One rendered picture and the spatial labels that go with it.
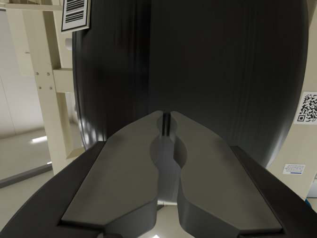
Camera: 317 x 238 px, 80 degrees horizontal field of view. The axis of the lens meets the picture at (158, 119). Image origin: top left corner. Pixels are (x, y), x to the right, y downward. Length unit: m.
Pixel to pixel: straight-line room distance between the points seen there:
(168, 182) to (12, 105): 11.40
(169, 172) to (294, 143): 0.37
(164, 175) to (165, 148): 0.05
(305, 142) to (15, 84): 11.28
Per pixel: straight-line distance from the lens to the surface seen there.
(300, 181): 0.63
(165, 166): 0.26
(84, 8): 0.25
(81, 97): 0.26
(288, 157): 0.57
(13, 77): 11.35
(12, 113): 11.69
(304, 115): 0.54
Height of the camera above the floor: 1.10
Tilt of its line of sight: 22 degrees up
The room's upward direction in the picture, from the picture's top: 178 degrees counter-clockwise
